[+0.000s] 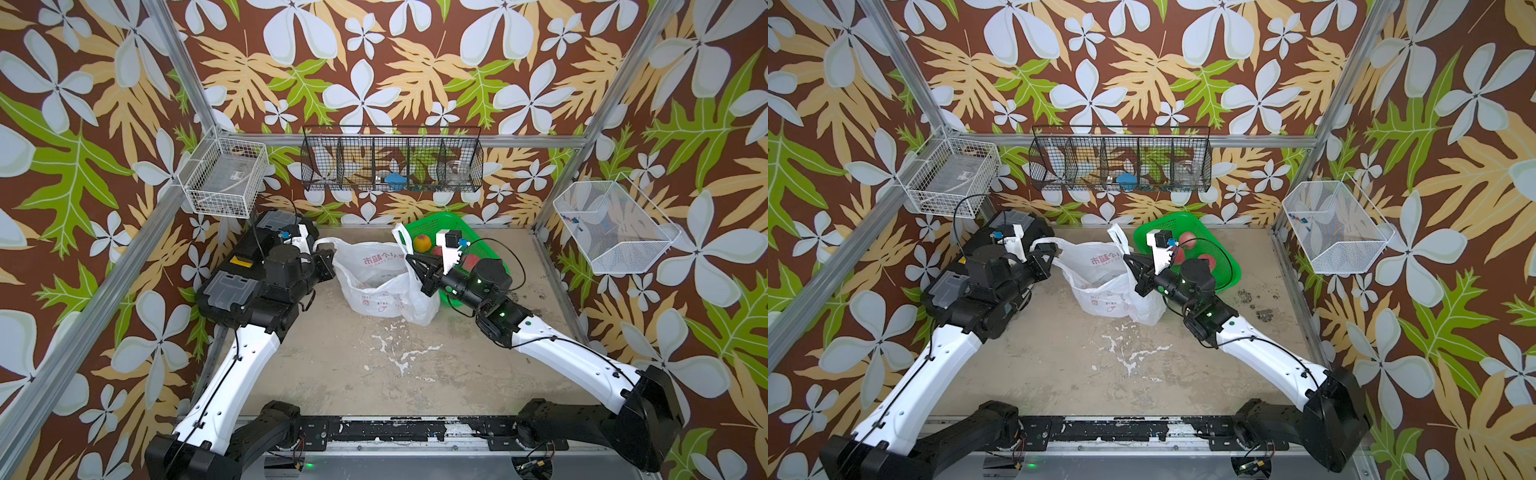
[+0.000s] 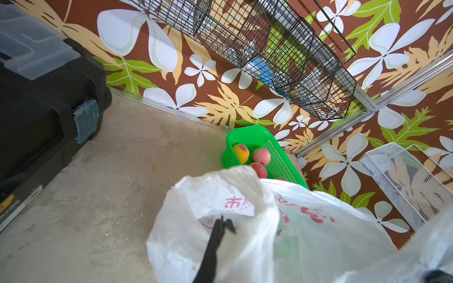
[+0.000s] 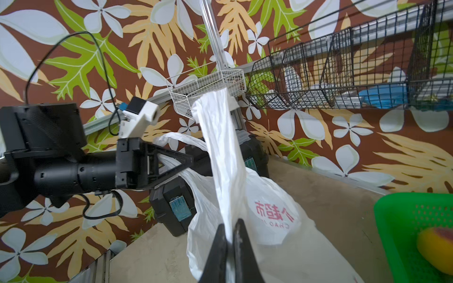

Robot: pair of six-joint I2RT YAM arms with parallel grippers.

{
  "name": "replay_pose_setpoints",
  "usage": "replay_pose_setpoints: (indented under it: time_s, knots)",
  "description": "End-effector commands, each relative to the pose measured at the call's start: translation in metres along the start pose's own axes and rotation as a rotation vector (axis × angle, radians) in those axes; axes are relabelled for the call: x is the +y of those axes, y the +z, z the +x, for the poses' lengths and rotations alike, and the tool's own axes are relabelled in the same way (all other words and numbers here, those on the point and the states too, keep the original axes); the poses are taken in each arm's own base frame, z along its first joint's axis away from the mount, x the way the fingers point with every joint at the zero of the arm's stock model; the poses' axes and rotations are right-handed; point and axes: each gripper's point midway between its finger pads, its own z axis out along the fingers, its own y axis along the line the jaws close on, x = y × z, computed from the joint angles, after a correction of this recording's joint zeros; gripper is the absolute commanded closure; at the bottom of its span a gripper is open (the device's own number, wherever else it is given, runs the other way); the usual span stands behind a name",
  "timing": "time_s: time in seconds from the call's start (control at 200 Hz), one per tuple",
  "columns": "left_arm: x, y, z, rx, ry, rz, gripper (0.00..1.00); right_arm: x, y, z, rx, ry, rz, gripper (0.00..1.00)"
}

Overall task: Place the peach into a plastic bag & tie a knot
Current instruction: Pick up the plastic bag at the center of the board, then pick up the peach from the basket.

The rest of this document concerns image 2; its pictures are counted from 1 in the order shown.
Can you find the yellow peach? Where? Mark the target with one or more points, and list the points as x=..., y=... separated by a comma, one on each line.
x=242, y=153

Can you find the blue object in basket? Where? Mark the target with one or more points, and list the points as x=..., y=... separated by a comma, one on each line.
x=258, y=69

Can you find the black wire basket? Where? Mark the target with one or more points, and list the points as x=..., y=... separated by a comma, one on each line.
x=307, y=71

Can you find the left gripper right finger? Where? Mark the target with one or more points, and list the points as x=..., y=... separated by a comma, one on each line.
x=438, y=276

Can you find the green plastic basket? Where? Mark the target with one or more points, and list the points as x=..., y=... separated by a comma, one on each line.
x=255, y=137

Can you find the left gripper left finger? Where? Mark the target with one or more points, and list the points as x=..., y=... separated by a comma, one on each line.
x=207, y=270

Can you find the black toolbox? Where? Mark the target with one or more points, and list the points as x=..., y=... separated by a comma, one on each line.
x=53, y=98

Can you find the pink peach back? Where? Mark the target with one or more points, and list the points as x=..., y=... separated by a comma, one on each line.
x=262, y=156

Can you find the white wire basket right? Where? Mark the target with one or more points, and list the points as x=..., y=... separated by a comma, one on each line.
x=417, y=182

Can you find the white plastic bag red print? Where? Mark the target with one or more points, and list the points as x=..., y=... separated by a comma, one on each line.
x=286, y=234

